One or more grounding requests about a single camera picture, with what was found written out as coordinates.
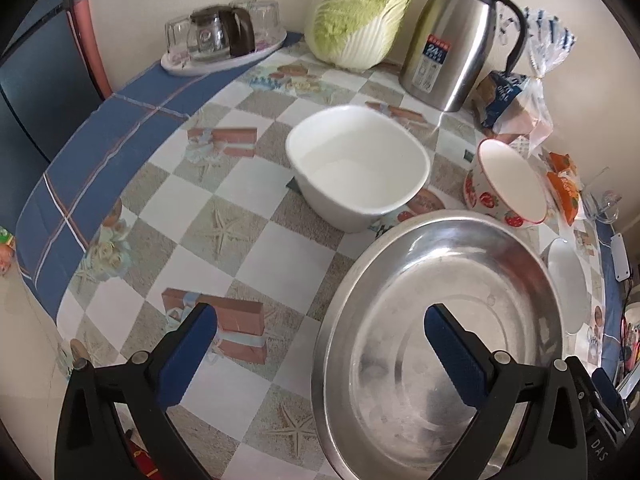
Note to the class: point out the dark blue cabinet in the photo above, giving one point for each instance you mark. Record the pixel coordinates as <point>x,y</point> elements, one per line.
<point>35,95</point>

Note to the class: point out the clear glass holder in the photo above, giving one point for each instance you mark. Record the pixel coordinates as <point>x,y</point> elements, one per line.
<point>602,205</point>

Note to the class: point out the white power strip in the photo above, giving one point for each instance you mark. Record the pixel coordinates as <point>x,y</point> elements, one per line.
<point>621,257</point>

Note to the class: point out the colourful floor packet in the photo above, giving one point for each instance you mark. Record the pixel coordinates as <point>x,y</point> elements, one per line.
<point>6,250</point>

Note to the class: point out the large stainless steel basin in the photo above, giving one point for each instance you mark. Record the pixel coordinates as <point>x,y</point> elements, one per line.
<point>415,310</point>

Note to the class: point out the strawberry print bowl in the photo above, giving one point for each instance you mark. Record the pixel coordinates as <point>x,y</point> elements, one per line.
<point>510,180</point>

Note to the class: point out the orange snack packet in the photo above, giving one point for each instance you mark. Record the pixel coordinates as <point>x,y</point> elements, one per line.
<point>565,197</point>
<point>562,162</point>

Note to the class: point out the clear drinking glass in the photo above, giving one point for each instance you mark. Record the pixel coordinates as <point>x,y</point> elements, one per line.
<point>176,35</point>
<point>265,20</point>
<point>240,4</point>

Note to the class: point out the colourful clutter pile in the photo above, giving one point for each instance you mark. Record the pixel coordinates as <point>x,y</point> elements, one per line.
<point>631,340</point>

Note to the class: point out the stainless steel thermos jug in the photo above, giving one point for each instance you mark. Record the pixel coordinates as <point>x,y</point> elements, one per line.
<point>450,35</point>

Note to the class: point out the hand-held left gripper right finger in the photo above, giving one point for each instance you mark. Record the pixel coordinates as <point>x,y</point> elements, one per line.
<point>455,355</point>

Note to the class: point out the pink upright panel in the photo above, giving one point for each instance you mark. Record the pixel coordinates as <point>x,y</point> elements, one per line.
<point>87,45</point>

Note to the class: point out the red object under table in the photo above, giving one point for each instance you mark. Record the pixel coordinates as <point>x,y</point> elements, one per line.
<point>142,460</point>

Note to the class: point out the white oval tray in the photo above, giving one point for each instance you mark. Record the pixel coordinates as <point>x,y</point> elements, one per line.
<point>200,66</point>

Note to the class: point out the clear bread bag blue print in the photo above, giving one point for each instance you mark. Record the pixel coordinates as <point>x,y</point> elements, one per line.
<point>515,100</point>

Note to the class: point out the checkered printed tablecloth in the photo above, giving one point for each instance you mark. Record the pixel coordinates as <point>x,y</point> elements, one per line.
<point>250,250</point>

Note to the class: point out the white square bowl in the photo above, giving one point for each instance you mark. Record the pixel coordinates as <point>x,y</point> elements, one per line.
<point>350,170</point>

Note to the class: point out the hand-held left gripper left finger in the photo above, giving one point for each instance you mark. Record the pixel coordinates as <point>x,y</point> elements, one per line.
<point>187,355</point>

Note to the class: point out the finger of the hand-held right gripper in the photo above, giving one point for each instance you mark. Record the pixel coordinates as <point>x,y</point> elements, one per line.
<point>609,391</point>

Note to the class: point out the small white plate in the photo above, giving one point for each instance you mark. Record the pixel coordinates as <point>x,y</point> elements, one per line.
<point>567,280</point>

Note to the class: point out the napa cabbage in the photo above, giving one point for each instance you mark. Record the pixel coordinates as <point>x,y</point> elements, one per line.
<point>355,15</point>

